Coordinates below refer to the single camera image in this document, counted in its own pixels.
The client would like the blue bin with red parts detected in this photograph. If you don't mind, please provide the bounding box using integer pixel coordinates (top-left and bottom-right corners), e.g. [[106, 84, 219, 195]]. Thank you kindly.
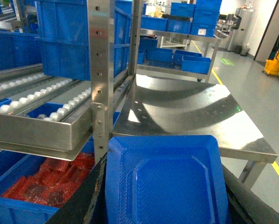
[[0, 111, 120, 224]]

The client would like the steel cart with blue bins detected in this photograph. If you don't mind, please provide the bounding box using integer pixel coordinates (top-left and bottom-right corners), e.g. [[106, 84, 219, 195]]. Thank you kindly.
[[137, 0, 221, 82]]

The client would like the steel roller shelf rack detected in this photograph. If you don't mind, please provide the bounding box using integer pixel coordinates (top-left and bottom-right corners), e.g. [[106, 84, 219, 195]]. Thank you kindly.
[[0, 0, 143, 162]]

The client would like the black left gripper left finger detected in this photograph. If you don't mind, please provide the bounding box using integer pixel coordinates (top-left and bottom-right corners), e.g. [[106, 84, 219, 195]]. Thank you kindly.
[[46, 155, 107, 224]]

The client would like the blue block part with knob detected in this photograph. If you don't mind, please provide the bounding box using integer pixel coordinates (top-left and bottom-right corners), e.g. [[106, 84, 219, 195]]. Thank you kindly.
[[105, 135, 231, 224]]

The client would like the large blue bin on rollers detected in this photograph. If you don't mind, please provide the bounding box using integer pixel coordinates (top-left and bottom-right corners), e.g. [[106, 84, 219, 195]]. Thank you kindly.
[[35, 0, 132, 81]]

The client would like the yellow mop bucket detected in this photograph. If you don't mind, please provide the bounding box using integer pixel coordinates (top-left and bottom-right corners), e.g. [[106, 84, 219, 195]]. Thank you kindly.
[[264, 51, 279, 76]]

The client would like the stainless steel table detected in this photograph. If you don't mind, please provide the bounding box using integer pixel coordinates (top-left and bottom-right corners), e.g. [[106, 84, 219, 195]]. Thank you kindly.
[[113, 74, 277, 188]]

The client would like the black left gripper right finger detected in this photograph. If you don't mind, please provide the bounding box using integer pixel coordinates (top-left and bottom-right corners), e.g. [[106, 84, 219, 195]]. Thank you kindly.
[[223, 166, 279, 224]]

